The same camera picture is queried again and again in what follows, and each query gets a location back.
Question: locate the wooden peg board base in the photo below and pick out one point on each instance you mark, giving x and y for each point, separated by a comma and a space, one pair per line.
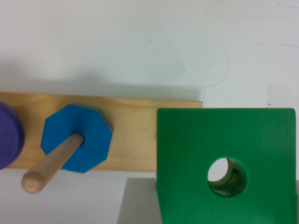
133, 145

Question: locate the blue octagon block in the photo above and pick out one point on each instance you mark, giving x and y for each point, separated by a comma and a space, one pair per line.
92, 123

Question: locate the purple round block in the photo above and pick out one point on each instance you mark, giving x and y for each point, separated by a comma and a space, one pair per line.
12, 135

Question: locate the middle wooden peg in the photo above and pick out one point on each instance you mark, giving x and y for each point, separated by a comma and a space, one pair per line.
36, 178

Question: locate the dark green square block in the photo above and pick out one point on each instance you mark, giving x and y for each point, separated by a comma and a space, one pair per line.
193, 146

